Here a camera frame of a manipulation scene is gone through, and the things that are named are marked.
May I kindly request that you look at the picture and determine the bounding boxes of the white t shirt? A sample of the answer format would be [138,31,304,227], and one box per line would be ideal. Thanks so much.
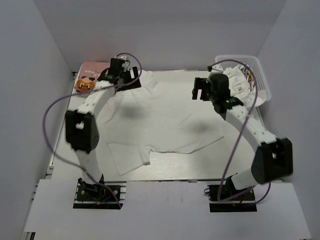
[98,70,232,176]

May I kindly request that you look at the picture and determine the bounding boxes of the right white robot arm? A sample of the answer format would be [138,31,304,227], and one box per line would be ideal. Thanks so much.
[192,73,294,200]

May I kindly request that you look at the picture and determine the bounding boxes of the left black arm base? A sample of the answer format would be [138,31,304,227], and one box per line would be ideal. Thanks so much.
[73,182,127,210]

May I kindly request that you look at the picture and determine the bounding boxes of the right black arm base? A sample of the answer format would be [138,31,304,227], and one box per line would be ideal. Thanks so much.
[203,183,258,214]

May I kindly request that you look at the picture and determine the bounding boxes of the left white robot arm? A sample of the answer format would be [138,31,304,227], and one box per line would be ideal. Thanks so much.
[65,53,142,200]

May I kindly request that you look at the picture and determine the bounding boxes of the crumpled white shirt in basket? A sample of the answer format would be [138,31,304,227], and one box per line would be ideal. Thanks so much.
[223,64,257,109]

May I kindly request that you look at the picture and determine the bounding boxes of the pink folded t shirt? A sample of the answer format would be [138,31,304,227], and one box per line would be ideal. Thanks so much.
[73,61,110,93]

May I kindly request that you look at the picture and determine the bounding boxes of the white plastic basket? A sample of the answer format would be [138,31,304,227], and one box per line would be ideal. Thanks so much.
[215,54,271,109]

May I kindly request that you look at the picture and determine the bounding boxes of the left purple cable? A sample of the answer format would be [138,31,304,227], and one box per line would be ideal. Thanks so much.
[41,52,143,210]

